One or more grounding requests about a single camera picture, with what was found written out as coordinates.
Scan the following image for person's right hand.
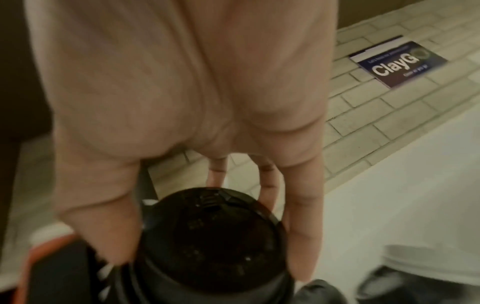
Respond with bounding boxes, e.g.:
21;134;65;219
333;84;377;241
24;0;339;282

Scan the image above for stack of black lids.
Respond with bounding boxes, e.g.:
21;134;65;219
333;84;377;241
113;186;296;304

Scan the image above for black cup holder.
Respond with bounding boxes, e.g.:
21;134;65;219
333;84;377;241
27;237;118;304

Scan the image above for white lids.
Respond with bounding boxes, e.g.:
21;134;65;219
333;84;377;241
382;244;480;286

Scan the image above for stack of red paper cups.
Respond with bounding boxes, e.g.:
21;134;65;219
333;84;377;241
14;222;89;304

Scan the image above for blue wall sign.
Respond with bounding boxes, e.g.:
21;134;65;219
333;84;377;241
348;35;449;89

